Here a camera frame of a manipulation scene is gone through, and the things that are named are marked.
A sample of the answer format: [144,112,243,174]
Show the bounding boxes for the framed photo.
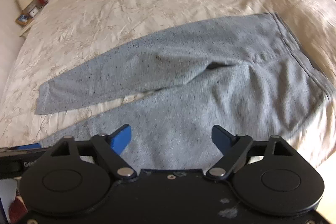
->
[15,13,32,27]

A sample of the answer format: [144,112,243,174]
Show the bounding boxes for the cream embroidered bedspread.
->
[1,0,335,166]

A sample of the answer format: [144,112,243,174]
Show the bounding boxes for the grey-blue knit pants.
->
[36,13,335,169]

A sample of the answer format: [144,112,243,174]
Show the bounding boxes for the white bedside table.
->
[19,0,49,39]

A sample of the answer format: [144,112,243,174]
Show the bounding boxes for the small white clock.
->
[29,7,39,18]

